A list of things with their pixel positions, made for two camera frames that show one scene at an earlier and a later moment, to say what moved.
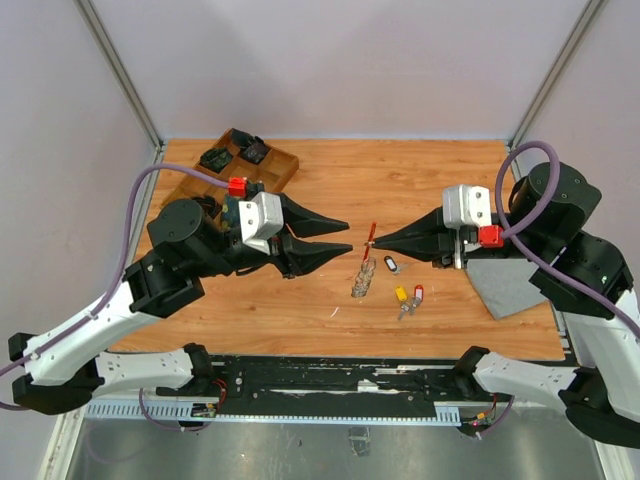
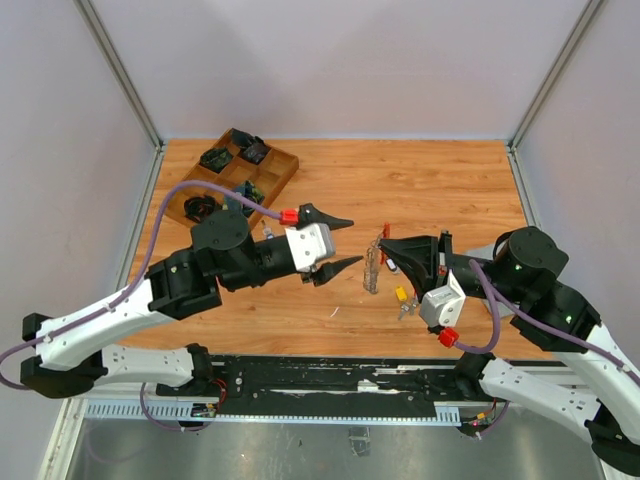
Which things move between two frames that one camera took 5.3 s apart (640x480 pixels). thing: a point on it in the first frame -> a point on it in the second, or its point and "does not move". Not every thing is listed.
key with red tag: [417, 299] does not move
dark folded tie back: [245, 139] does not move
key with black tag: [393, 266] does not move
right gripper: [428, 238] -> [421, 276]
